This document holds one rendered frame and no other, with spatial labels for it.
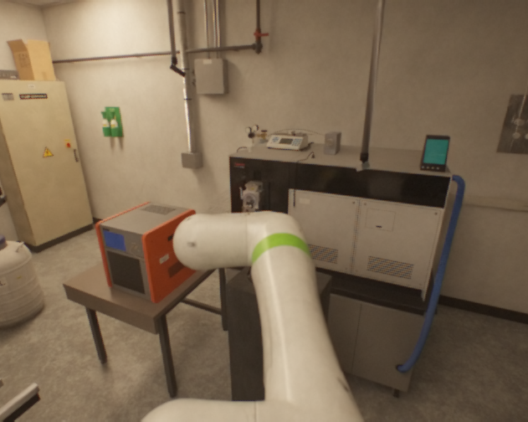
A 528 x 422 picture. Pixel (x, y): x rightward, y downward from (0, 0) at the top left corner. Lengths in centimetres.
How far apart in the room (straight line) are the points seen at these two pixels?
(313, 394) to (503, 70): 264
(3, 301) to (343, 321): 259
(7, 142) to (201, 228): 372
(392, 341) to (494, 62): 199
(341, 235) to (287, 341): 142
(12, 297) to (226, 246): 271
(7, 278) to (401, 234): 286
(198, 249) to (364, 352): 163
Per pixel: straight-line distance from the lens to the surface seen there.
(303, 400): 34
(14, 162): 428
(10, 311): 327
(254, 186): 179
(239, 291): 112
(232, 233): 63
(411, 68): 276
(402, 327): 196
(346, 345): 211
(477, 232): 301
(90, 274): 229
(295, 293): 46
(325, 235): 181
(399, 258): 181
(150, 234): 166
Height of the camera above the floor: 179
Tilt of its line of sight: 21 degrees down
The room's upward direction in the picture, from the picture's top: straight up
